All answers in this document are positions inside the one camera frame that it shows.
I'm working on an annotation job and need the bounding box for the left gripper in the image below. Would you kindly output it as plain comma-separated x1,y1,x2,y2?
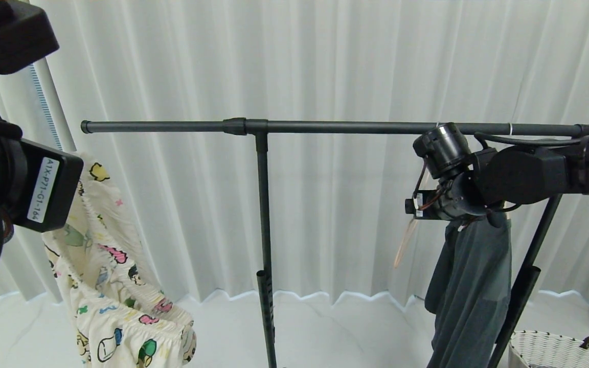
0,100,85,234

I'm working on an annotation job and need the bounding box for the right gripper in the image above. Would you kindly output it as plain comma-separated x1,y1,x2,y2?
435,171,489,222

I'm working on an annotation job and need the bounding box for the cream printed garment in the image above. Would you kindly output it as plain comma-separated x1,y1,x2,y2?
41,152,198,368

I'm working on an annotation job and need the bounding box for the pink clothes hanger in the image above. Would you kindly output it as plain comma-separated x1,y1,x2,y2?
394,165,431,269

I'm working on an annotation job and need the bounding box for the white laundry basket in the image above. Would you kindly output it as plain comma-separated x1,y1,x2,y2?
508,330,589,368

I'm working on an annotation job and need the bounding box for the black clothes rack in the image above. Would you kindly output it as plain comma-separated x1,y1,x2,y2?
80,118,589,368

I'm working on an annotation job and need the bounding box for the dark green long-sleeved shirt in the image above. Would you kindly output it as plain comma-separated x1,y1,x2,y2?
424,212,513,368

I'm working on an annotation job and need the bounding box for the white curtain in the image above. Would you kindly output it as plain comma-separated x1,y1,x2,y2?
0,0,589,307

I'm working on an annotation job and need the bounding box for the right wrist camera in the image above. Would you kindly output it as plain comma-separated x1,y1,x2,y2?
405,190,439,220

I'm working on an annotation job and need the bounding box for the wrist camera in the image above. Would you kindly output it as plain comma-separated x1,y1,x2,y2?
0,0,60,75
405,190,439,220

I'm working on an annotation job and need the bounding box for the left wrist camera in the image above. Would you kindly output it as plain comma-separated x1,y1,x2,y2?
0,0,60,75

